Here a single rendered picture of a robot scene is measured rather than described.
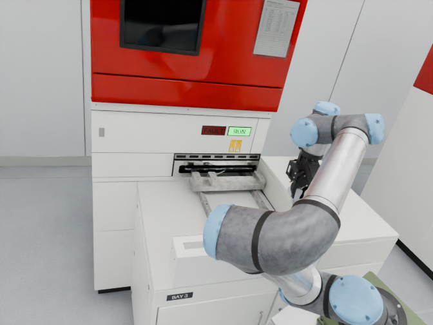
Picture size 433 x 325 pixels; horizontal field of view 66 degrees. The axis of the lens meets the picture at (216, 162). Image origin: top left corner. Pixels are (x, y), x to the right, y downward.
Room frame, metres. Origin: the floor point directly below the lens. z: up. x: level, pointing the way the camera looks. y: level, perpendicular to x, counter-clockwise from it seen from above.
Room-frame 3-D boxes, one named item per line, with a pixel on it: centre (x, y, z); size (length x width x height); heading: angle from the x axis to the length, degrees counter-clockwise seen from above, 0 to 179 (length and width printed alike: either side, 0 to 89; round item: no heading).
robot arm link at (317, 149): (0.94, -0.28, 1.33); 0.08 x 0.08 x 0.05
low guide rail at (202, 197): (1.14, -0.01, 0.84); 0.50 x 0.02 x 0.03; 22
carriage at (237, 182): (1.36, -0.07, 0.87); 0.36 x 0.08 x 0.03; 112
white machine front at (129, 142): (1.38, 0.16, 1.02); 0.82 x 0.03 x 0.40; 112
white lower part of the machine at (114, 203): (1.69, 0.29, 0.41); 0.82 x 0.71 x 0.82; 112
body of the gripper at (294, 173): (0.95, -0.28, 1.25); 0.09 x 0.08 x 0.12; 22
